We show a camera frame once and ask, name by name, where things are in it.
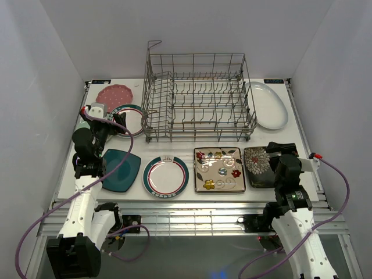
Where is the white oval plate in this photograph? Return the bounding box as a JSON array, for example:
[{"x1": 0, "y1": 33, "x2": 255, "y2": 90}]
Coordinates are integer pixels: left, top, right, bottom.
[{"x1": 247, "y1": 81, "x2": 289, "y2": 130}]

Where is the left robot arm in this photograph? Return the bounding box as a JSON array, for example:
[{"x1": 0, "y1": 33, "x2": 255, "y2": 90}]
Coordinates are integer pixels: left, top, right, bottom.
[{"x1": 46, "y1": 112, "x2": 128, "y2": 278}]

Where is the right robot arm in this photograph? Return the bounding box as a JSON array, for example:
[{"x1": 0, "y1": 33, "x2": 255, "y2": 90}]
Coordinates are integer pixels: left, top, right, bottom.
[{"x1": 262, "y1": 142, "x2": 338, "y2": 278}]

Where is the striped rim plate rear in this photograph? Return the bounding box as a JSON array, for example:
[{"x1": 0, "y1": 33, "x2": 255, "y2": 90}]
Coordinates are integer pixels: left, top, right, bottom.
[{"x1": 108, "y1": 104, "x2": 143, "y2": 137}]

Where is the striped rim plate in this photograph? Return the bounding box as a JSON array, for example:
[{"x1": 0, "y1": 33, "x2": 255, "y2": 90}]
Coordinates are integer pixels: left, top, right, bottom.
[
  {"x1": 142, "y1": 155, "x2": 189, "y2": 199},
  {"x1": 108, "y1": 104, "x2": 143, "y2": 137}
]

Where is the mint green plate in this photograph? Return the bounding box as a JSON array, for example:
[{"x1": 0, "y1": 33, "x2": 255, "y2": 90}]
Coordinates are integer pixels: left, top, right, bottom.
[{"x1": 74, "y1": 120, "x2": 91, "y2": 135}]

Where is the pink dotted plate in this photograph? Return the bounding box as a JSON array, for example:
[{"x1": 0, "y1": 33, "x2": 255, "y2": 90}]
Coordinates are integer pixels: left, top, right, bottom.
[{"x1": 95, "y1": 84, "x2": 133, "y2": 112}]

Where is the black floral square plate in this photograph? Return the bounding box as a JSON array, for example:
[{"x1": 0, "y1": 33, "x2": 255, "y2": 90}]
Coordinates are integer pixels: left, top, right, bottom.
[{"x1": 244, "y1": 146, "x2": 275, "y2": 189}]

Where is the left corner logo sticker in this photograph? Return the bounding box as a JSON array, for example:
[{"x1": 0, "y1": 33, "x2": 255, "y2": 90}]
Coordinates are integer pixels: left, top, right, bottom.
[{"x1": 91, "y1": 79, "x2": 111, "y2": 84}]

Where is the corner logo sticker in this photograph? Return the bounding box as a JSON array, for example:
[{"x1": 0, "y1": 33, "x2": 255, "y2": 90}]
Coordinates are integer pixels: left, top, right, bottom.
[
  {"x1": 91, "y1": 79, "x2": 111, "y2": 84},
  {"x1": 263, "y1": 78, "x2": 285, "y2": 84}
]

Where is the teal square plate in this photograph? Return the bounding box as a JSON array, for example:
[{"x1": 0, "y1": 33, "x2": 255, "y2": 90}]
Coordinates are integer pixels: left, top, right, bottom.
[{"x1": 102, "y1": 149, "x2": 141, "y2": 193}]

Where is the beige floral square plate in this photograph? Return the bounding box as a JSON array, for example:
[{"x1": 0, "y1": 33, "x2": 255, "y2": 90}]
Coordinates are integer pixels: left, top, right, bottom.
[{"x1": 194, "y1": 146, "x2": 246, "y2": 194}]

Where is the striped rim plate front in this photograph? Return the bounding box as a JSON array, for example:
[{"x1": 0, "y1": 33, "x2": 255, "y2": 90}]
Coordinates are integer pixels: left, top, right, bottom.
[{"x1": 142, "y1": 155, "x2": 189, "y2": 199}]

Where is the right corner logo sticker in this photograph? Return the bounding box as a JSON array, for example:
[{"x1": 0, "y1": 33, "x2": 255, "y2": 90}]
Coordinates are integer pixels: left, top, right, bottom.
[{"x1": 263, "y1": 78, "x2": 285, "y2": 84}]

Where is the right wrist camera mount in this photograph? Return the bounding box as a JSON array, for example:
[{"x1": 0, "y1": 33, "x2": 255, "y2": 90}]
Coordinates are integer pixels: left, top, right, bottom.
[{"x1": 299, "y1": 152, "x2": 323, "y2": 172}]

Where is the grey wire dish rack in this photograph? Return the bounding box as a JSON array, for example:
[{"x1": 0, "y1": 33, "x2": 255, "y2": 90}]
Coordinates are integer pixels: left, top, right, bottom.
[{"x1": 141, "y1": 40, "x2": 257, "y2": 143}]

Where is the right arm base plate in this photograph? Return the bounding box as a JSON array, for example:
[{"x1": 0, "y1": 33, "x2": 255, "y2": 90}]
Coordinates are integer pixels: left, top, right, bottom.
[{"x1": 237, "y1": 214, "x2": 274, "y2": 233}]

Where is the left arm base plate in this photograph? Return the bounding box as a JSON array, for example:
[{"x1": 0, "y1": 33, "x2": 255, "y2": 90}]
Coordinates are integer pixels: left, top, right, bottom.
[{"x1": 115, "y1": 215, "x2": 142, "y2": 234}]

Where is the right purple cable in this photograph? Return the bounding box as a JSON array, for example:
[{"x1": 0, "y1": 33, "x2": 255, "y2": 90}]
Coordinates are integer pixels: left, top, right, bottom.
[{"x1": 238, "y1": 155, "x2": 350, "y2": 279}]

